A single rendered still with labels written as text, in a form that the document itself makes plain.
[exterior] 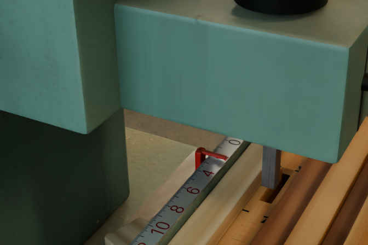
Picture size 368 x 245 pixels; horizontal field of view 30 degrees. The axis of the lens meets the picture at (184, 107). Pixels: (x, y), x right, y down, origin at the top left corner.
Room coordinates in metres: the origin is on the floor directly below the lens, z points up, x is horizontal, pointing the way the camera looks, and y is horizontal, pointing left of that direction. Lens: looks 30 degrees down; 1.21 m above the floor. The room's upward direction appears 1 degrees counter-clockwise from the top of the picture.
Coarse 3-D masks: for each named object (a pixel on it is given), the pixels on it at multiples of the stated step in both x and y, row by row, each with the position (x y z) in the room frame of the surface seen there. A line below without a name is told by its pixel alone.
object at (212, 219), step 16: (256, 144) 0.39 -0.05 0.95; (240, 160) 0.37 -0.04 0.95; (256, 160) 0.37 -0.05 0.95; (224, 176) 0.36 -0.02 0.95; (240, 176) 0.36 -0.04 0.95; (256, 176) 0.36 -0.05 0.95; (224, 192) 0.34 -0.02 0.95; (240, 192) 0.34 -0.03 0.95; (208, 208) 0.32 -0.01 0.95; (224, 208) 0.32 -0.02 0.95; (240, 208) 0.33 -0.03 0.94; (192, 224) 0.31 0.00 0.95; (208, 224) 0.31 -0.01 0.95; (224, 224) 0.31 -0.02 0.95; (176, 240) 0.30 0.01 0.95; (192, 240) 0.30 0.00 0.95; (208, 240) 0.30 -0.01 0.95
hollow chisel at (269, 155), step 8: (264, 152) 0.35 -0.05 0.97; (272, 152) 0.35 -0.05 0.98; (280, 152) 0.35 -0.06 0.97; (264, 160) 0.35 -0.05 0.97; (272, 160) 0.34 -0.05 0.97; (280, 160) 0.35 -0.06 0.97; (264, 168) 0.35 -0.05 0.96; (272, 168) 0.34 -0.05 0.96; (264, 176) 0.35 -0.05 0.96; (272, 176) 0.34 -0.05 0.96; (264, 184) 0.35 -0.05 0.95; (272, 184) 0.34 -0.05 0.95
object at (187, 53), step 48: (144, 0) 0.36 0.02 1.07; (192, 0) 0.36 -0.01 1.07; (336, 0) 0.36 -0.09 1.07; (144, 48) 0.35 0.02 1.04; (192, 48) 0.34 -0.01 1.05; (240, 48) 0.32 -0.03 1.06; (288, 48) 0.31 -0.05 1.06; (336, 48) 0.30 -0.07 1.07; (144, 96) 0.35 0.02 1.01; (192, 96) 0.34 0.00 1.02; (240, 96) 0.32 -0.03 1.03; (288, 96) 0.31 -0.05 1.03; (336, 96) 0.30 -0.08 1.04; (288, 144) 0.31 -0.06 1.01; (336, 144) 0.30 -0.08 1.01
